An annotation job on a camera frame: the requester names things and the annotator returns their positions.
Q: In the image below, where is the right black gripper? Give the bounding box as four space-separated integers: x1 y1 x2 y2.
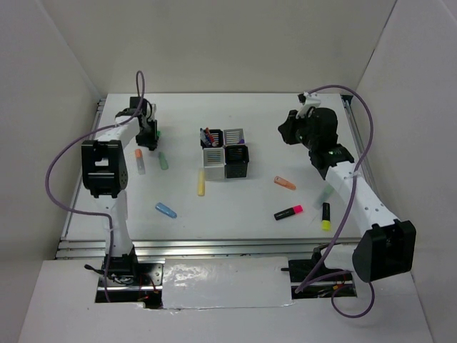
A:
277 109 318 150

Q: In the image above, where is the red gel pen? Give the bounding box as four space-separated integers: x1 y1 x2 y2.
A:
201 129 214 147

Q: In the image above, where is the red ballpoint pen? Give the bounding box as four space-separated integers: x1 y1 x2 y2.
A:
205 127 217 147

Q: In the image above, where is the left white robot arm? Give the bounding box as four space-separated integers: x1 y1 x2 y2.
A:
81 96 159 285

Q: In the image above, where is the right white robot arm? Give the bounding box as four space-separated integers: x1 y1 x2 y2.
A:
278 107 416 282

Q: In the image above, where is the orange capped clear highlighter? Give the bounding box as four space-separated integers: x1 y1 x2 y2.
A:
134 149 146 175

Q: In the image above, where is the green transparent correction tape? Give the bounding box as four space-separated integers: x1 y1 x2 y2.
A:
158 151 169 171

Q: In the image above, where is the orange transparent correction tape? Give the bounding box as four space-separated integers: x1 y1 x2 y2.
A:
273 176 296 191

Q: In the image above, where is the white back-right pen holder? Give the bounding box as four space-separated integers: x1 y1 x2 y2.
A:
223 129 246 146

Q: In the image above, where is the black front-right pen holder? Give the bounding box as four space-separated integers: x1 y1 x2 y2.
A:
225 144 249 179

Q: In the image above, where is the white front-left pen holder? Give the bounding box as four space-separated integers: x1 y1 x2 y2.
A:
203 147 225 182

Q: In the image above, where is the pink pastel highlighter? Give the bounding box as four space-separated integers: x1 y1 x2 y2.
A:
123 192 129 220

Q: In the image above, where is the black back-left pen holder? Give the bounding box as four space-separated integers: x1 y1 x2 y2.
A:
208 129 224 148

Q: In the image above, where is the yellow pastel highlighter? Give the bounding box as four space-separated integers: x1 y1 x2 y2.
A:
197 169 206 197

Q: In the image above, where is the green pastel highlighter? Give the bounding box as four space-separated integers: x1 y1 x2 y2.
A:
313 184 334 210

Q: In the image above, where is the pink black highlighter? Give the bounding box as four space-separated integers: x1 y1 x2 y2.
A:
273 205 303 221

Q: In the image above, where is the yellow black highlighter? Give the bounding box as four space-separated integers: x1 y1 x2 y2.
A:
321 202 331 232

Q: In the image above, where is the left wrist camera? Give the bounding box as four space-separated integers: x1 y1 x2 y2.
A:
146 102 156 121

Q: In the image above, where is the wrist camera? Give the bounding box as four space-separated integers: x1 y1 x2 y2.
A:
296 92 321 119
146 102 156 121

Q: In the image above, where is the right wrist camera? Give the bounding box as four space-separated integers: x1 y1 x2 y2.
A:
296 92 321 119

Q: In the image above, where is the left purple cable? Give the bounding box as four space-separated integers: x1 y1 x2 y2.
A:
44 70 146 303

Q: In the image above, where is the purple cable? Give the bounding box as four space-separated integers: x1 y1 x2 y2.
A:
44 70 146 303
294 84 375 319

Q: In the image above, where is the aluminium rail frame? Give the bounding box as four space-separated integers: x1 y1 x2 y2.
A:
55 93 400 259

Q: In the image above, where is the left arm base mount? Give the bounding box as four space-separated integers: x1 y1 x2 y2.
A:
84 262 164 309

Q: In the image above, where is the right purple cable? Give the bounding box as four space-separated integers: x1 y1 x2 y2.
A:
294 84 375 319

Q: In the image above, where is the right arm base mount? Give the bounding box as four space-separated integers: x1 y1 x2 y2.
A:
280 244 357 299

